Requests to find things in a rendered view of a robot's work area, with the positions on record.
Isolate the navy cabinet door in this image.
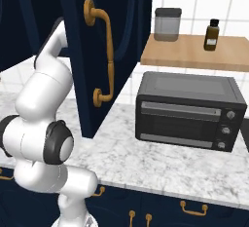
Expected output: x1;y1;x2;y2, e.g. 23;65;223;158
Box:
59;0;154;139

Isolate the black toaster oven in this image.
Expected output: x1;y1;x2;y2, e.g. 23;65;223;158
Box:
134;70;248;154

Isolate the grey lidded jar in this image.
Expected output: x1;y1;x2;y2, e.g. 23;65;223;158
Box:
153;7;183;43

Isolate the navy drawer front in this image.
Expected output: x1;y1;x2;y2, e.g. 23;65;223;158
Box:
141;191;249;227
85;183;143;213

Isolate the brown glass bottle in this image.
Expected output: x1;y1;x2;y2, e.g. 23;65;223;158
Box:
202;19;221;52

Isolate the brass cabinet door handle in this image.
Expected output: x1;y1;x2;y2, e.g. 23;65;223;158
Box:
83;0;117;109

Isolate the wooden wall shelf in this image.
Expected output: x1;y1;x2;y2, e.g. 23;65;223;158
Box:
139;33;249;73

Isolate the brass drawer handle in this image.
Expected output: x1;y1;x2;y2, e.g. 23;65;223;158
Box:
179;200;209;217
89;185;107;198
0;168;15;182

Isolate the brass base door handle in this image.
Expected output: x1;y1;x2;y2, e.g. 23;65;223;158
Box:
144;212;153;227
128;209;137;227

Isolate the navy wall cabinet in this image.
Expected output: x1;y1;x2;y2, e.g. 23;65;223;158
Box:
0;0;71;73

